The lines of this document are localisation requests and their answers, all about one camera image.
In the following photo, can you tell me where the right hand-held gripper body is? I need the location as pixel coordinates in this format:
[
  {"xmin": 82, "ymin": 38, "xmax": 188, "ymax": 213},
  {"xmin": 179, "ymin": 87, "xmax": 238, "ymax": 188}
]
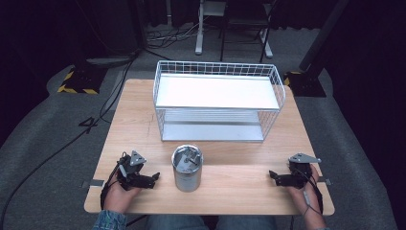
[{"xmin": 286, "ymin": 152, "xmax": 323, "ymax": 190}]

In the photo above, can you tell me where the white desk frame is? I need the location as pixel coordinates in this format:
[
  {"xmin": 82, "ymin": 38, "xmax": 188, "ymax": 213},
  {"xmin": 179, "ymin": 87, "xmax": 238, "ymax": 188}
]
[{"xmin": 194, "ymin": 0, "xmax": 274, "ymax": 59}]

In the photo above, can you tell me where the person's right leg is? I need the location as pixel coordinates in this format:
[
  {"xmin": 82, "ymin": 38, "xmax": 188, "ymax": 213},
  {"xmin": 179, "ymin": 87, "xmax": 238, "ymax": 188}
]
[{"xmin": 216, "ymin": 215, "xmax": 279, "ymax": 230}]

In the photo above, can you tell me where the silver metal can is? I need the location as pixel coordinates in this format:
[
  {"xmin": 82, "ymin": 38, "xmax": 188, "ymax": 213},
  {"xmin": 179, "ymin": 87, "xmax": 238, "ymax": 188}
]
[{"xmin": 171, "ymin": 144, "xmax": 204, "ymax": 193}]

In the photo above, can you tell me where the long black floor cable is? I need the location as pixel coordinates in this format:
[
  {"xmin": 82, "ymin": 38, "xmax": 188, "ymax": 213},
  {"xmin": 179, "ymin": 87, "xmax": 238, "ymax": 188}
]
[{"xmin": 0, "ymin": 56, "xmax": 138, "ymax": 224}]

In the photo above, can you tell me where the person's right hand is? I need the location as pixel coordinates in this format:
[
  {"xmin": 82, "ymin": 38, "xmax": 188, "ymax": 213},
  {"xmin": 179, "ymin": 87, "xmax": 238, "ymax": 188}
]
[{"xmin": 284, "ymin": 164, "xmax": 323, "ymax": 216}]

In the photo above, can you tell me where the white wire two-tier rack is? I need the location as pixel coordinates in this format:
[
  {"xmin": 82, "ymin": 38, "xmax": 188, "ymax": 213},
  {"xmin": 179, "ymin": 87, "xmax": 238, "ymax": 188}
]
[{"xmin": 152, "ymin": 60, "xmax": 286, "ymax": 143}]

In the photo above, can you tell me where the black stand with striped base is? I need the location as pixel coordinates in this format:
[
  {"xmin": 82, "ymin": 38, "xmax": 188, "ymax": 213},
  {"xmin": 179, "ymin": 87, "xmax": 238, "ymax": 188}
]
[
  {"xmin": 56, "ymin": 58, "xmax": 108, "ymax": 96},
  {"xmin": 282, "ymin": 0, "xmax": 350, "ymax": 98}
]

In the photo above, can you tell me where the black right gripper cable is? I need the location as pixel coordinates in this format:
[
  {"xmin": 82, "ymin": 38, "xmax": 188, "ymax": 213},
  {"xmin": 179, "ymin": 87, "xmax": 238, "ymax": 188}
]
[{"xmin": 291, "ymin": 167, "xmax": 325, "ymax": 230}]

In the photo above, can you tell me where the bundle of floor cables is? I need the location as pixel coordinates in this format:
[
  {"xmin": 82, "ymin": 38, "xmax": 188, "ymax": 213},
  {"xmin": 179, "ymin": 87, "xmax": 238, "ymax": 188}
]
[{"xmin": 146, "ymin": 22, "xmax": 206, "ymax": 50}]

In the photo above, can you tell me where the black metal chair frame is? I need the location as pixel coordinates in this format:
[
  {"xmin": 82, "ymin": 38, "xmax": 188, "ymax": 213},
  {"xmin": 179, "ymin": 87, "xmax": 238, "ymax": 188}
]
[{"xmin": 218, "ymin": 0, "xmax": 279, "ymax": 63}]

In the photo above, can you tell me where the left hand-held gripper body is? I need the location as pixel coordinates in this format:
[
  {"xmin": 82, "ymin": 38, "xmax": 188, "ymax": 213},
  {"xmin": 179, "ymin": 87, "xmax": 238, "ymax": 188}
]
[{"xmin": 116, "ymin": 149, "xmax": 148, "ymax": 192}]

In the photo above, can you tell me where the person's left hand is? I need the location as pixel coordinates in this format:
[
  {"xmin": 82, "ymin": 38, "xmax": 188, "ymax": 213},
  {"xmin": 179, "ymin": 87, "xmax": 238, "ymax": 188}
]
[{"xmin": 102, "ymin": 178, "xmax": 144, "ymax": 214}]

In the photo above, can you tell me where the person's leg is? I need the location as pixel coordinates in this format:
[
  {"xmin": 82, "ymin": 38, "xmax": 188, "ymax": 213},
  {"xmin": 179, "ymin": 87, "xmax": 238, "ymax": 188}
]
[
  {"xmin": 145, "ymin": 214, "xmax": 211, "ymax": 230},
  {"xmin": 216, "ymin": 215, "xmax": 279, "ymax": 230}
]

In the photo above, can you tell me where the person's left leg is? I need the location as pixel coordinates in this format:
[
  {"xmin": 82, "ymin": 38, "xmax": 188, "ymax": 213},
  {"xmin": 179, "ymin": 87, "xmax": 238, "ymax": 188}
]
[{"xmin": 145, "ymin": 214, "xmax": 211, "ymax": 230}]

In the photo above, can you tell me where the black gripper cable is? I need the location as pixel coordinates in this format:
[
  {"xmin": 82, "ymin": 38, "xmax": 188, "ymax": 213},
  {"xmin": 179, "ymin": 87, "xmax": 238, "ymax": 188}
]
[
  {"xmin": 100, "ymin": 152, "xmax": 128, "ymax": 211},
  {"xmin": 291, "ymin": 167, "xmax": 325, "ymax": 230}
]

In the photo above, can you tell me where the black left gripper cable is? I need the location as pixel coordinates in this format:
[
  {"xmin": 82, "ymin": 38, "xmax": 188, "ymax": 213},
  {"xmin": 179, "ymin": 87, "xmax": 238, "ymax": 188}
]
[{"xmin": 100, "ymin": 152, "xmax": 128, "ymax": 211}]

